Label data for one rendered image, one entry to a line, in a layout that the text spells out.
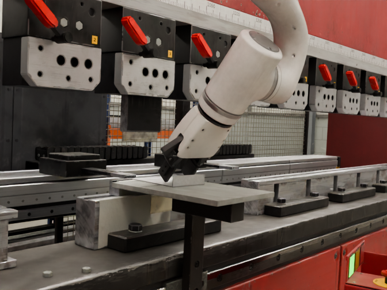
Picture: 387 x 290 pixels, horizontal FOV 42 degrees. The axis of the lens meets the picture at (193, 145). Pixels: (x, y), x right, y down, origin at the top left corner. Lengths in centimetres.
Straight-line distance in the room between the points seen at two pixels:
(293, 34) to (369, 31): 112
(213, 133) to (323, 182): 87
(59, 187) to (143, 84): 37
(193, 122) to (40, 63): 28
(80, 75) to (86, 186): 45
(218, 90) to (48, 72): 29
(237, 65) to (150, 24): 26
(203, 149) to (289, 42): 25
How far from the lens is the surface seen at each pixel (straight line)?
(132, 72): 101
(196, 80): 115
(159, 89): 106
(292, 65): 94
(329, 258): 158
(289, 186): 156
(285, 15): 91
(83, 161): 123
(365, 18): 200
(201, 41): 111
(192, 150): 95
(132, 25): 96
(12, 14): 92
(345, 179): 193
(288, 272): 137
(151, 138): 111
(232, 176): 176
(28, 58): 87
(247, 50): 86
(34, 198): 122
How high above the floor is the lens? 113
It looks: 3 degrees down
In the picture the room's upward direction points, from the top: 3 degrees clockwise
